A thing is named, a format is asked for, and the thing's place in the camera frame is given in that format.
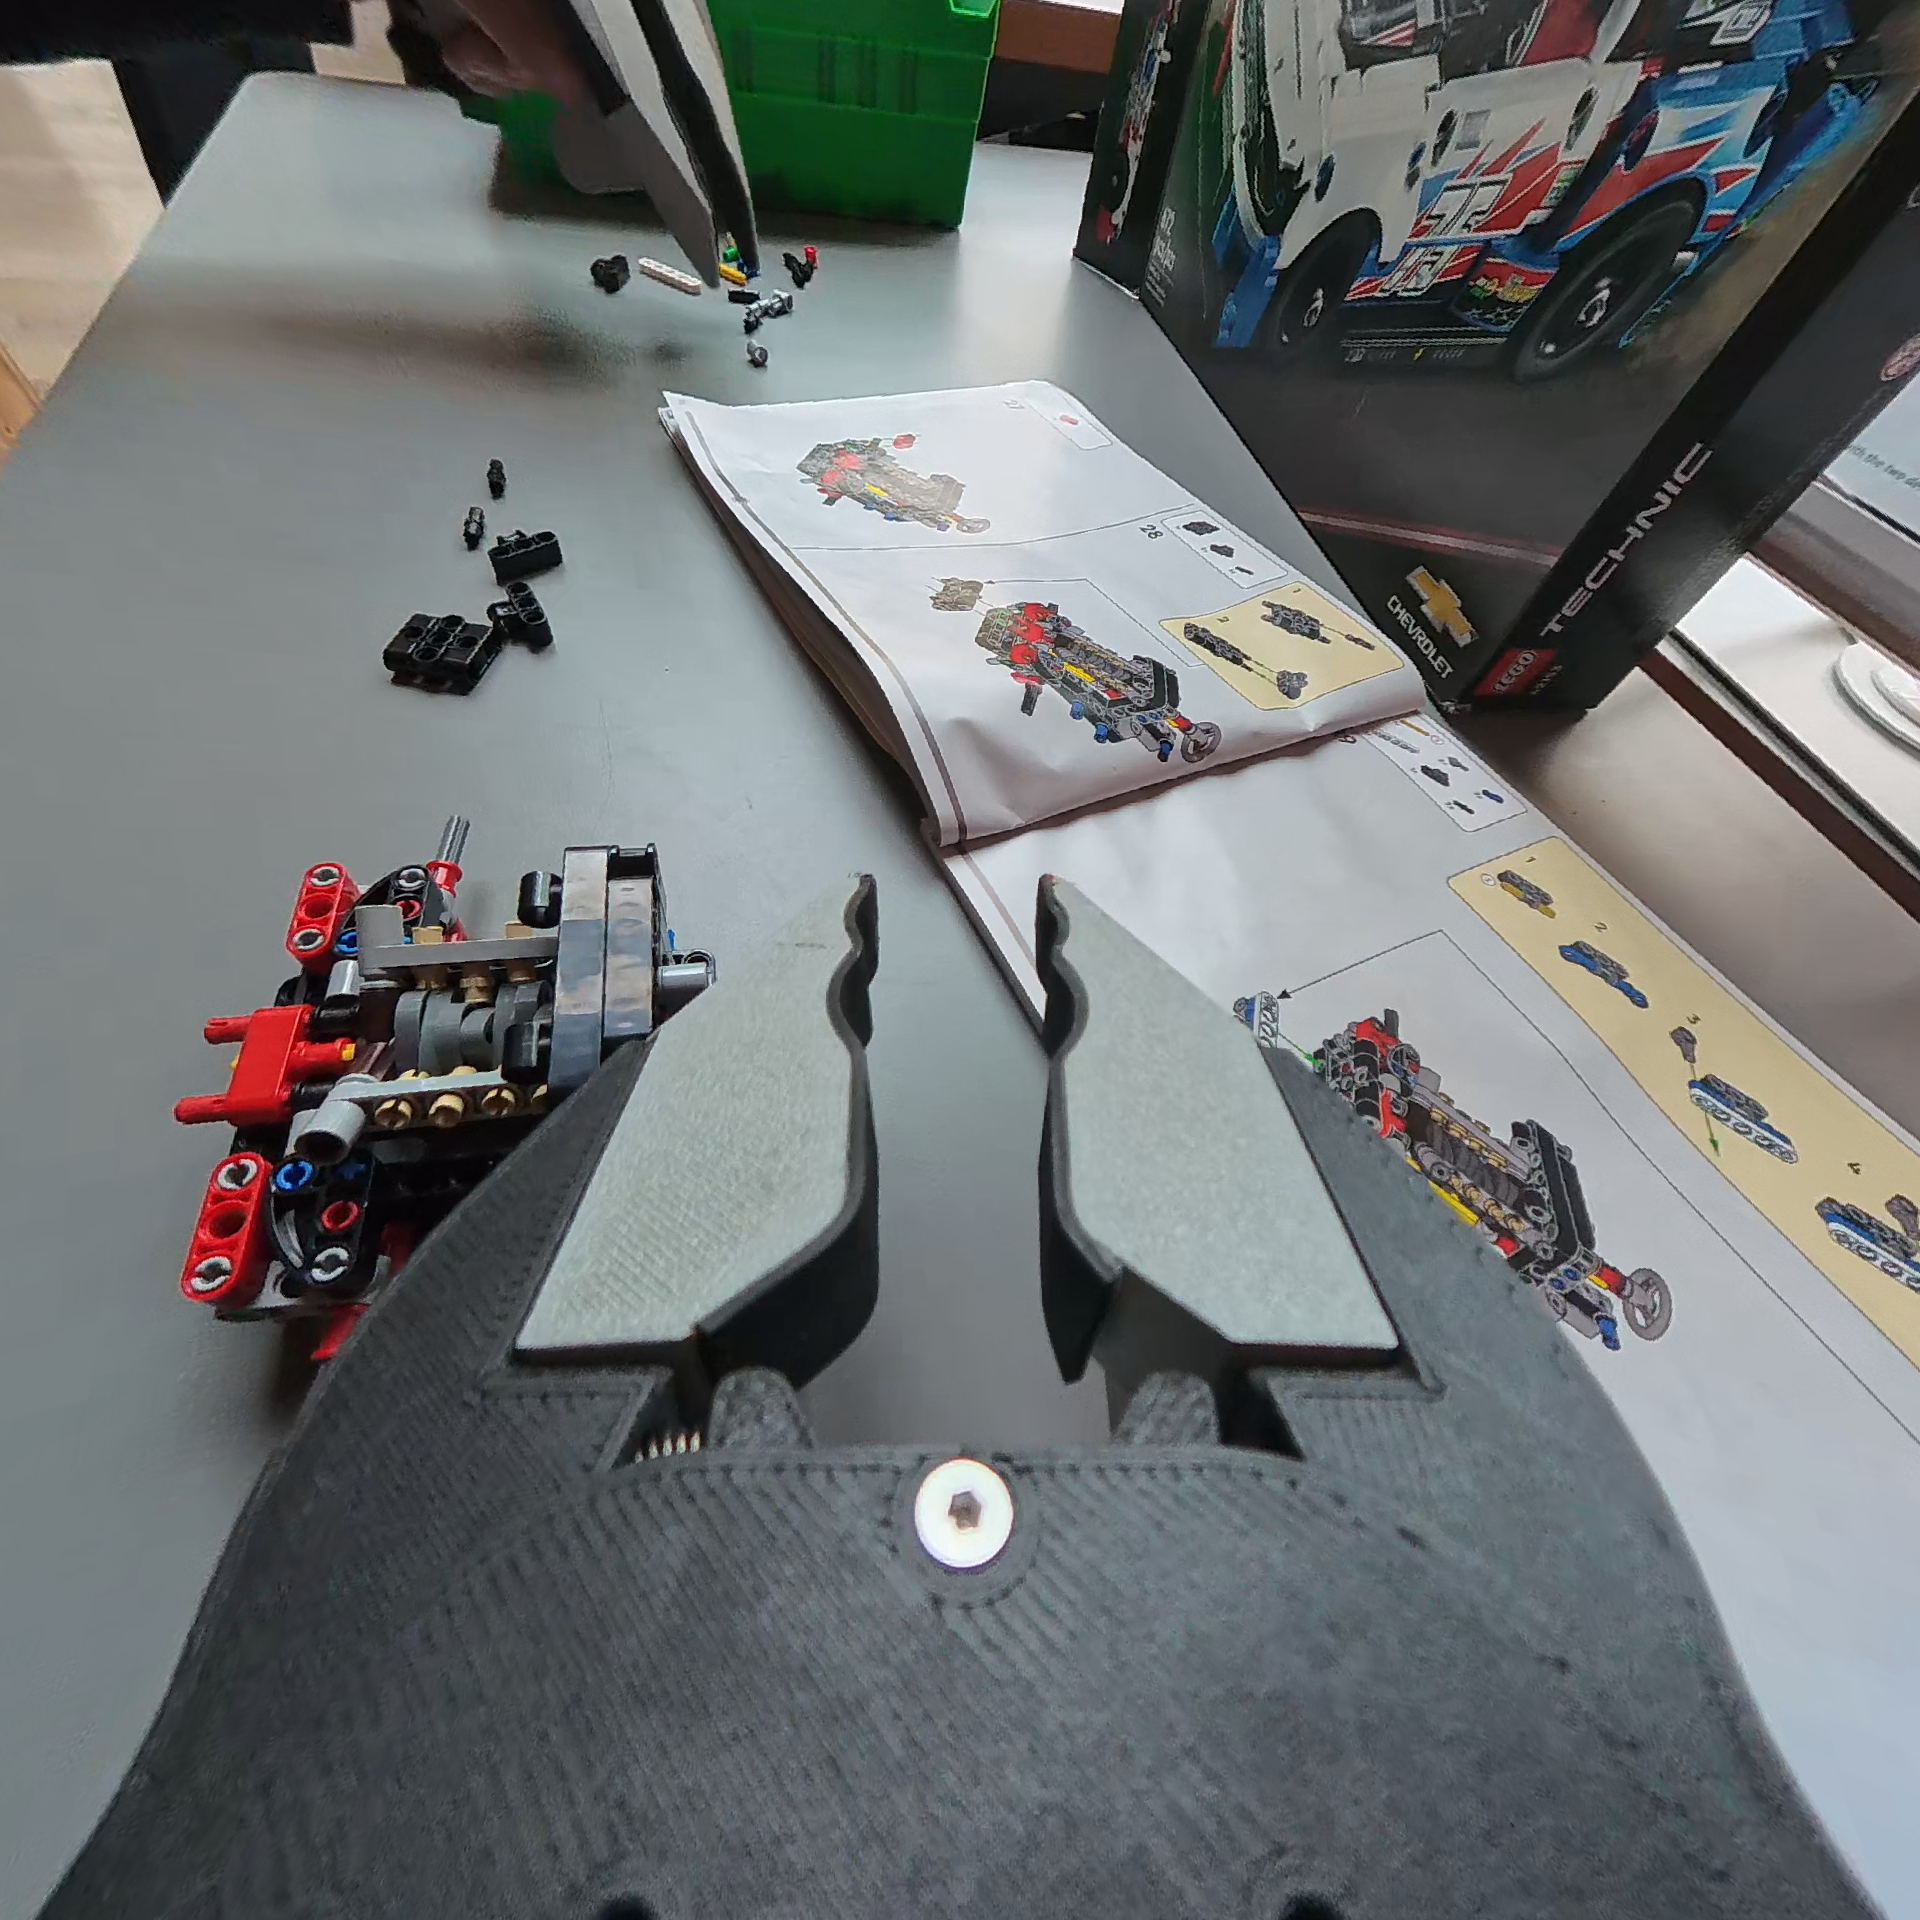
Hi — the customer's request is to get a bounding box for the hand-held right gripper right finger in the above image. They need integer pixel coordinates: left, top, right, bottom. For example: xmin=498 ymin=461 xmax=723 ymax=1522
xmin=1035 ymin=874 xmax=1409 ymax=1390

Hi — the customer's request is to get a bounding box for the person's left hand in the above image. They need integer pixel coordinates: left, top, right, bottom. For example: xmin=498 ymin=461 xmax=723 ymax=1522
xmin=393 ymin=0 xmax=601 ymax=105

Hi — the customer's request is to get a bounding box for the pile of small lego pieces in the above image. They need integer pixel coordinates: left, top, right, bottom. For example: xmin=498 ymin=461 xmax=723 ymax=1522
xmin=591 ymin=241 xmax=823 ymax=371

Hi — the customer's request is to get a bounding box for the lego instruction booklet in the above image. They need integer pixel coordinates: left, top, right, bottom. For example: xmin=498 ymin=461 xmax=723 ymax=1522
xmin=660 ymin=381 xmax=1920 ymax=1920

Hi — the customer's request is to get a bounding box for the lego set box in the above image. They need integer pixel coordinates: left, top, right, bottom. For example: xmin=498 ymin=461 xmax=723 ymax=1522
xmin=1073 ymin=0 xmax=1920 ymax=720

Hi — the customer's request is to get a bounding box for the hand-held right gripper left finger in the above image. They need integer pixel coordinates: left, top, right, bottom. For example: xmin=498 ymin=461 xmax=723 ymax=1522
xmin=509 ymin=874 xmax=883 ymax=1397

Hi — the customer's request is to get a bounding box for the partly built lego assembly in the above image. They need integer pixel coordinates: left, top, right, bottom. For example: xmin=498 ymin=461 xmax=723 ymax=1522
xmin=171 ymin=817 xmax=721 ymax=1365

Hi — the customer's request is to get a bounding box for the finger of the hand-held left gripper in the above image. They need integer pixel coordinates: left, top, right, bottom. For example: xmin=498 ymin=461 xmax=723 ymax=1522
xmin=552 ymin=0 xmax=725 ymax=282
xmin=637 ymin=0 xmax=763 ymax=282

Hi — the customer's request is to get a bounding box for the black lego frame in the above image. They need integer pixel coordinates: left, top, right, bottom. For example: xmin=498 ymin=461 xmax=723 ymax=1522
xmin=383 ymin=611 xmax=498 ymax=693

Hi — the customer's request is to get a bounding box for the green plastic bin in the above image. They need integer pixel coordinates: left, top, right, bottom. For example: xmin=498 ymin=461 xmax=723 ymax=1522
xmin=463 ymin=0 xmax=1001 ymax=232

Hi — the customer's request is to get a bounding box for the white round disc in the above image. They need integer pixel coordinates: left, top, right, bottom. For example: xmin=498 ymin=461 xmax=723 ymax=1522
xmin=1831 ymin=638 xmax=1920 ymax=754

